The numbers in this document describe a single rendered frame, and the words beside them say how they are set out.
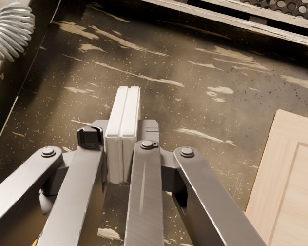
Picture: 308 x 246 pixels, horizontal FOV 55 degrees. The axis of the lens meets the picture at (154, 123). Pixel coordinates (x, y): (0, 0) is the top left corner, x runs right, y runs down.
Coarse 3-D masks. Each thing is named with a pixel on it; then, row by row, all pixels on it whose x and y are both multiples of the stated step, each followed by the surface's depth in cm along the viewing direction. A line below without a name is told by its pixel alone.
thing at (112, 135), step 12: (120, 96) 19; (120, 108) 17; (120, 120) 16; (108, 132) 14; (120, 132) 15; (108, 144) 14; (108, 156) 15; (120, 156) 15; (108, 168) 15; (120, 168) 15; (108, 180) 15; (120, 180) 15
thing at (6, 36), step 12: (0, 12) 58; (12, 12) 56; (24, 12) 57; (0, 24) 56; (12, 24) 56; (24, 24) 61; (0, 36) 59; (12, 36) 56; (24, 36) 61; (0, 48) 55; (12, 48) 56; (12, 60) 58
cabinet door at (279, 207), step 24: (288, 120) 65; (288, 144) 64; (264, 168) 64; (288, 168) 63; (264, 192) 63; (288, 192) 63; (264, 216) 62; (288, 216) 62; (264, 240) 61; (288, 240) 61
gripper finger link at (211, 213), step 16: (176, 160) 13; (192, 160) 13; (192, 176) 12; (208, 176) 12; (192, 192) 11; (208, 192) 11; (224, 192) 11; (192, 208) 11; (208, 208) 10; (224, 208) 10; (192, 224) 12; (208, 224) 10; (224, 224) 10; (240, 224) 10; (192, 240) 12; (208, 240) 10; (224, 240) 9; (240, 240) 9; (256, 240) 9
